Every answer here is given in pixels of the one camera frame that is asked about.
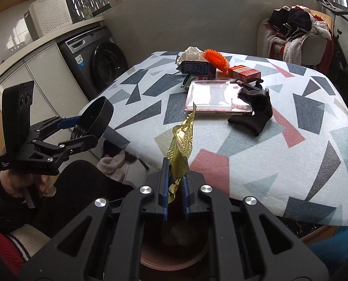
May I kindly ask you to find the clear plastic tray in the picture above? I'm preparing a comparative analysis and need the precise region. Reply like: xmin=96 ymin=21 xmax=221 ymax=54
xmin=185 ymin=80 xmax=255 ymax=116

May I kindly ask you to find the black metal stand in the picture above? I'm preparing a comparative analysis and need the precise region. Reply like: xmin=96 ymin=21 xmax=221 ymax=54
xmin=310 ymin=0 xmax=348 ymax=115

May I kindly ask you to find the gold foil wrapper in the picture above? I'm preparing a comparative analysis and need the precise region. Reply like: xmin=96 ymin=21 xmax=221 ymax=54
xmin=166 ymin=102 xmax=197 ymax=204

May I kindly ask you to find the black round lid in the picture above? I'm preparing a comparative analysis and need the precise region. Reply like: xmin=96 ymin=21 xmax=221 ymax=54
xmin=71 ymin=98 xmax=115 ymax=141

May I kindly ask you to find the person's black trouser leg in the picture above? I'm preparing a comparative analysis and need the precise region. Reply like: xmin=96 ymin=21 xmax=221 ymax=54
xmin=30 ymin=160 xmax=135 ymax=238

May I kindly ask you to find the orange spiky ball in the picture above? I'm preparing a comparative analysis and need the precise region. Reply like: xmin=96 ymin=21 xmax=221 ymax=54
xmin=203 ymin=49 xmax=230 ymax=72

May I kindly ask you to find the brown round bin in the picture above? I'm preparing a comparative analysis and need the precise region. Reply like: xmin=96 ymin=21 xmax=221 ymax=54
xmin=139 ymin=219 xmax=210 ymax=273

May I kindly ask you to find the blue stool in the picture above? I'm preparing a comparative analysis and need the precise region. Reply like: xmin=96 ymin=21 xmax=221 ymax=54
xmin=308 ymin=225 xmax=348 ymax=270

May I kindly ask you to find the blue printed box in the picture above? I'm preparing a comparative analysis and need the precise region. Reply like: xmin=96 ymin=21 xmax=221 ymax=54
xmin=176 ymin=60 xmax=217 ymax=78

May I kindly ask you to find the person's left hand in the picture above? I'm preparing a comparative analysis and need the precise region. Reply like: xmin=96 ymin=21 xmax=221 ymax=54
xmin=41 ymin=176 xmax=57 ymax=197

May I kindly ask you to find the grey washing machine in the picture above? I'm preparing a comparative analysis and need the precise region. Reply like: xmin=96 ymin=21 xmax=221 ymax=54
xmin=58 ymin=26 xmax=129 ymax=100

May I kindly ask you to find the white crumpled tissue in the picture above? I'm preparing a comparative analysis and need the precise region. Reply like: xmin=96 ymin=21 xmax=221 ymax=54
xmin=176 ymin=46 xmax=205 ymax=65

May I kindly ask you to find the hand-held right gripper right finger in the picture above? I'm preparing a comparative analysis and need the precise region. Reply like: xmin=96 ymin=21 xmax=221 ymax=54
xmin=181 ymin=171 xmax=330 ymax=281

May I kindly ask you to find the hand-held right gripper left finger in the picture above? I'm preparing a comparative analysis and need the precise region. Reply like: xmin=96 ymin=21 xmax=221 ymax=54
xmin=19 ymin=157 xmax=173 ymax=281

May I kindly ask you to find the chair with clothes pile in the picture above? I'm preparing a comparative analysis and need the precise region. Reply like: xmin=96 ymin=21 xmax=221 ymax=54
xmin=257 ymin=5 xmax=335 ymax=68

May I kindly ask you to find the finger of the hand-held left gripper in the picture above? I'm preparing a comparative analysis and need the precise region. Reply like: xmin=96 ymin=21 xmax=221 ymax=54
xmin=33 ymin=134 xmax=99 ymax=165
xmin=30 ymin=116 xmax=81 ymax=139

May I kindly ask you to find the white cabinet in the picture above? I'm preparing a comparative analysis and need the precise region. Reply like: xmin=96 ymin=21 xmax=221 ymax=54
xmin=0 ymin=16 xmax=105 ymax=123

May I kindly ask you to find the geometric patterned tablecloth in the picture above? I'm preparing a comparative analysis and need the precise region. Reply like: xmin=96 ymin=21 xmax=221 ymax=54
xmin=79 ymin=51 xmax=348 ymax=226

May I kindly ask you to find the white perforated appliance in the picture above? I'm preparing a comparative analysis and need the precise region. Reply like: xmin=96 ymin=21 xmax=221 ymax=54
xmin=24 ymin=0 xmax=74 ymax=39

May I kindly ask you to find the striped red white sweater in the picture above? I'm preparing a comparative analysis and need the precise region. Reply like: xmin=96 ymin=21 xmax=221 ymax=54
xmin=0 ymin=222 xmax=51 ymax=277

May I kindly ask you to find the red small box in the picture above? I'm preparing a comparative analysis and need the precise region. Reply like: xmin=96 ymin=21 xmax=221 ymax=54
xmin=228 ymin=64 xmax=262 ymax=84

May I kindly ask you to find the pair of beige slippers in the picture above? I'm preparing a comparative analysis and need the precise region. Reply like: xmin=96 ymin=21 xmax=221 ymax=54
xmin=97 ymin=149 xmax=127 ymax=183

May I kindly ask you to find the black knit glove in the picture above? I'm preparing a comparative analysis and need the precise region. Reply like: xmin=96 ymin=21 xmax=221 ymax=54
xmin=227 ymin=80 xmax=273 ymax=137

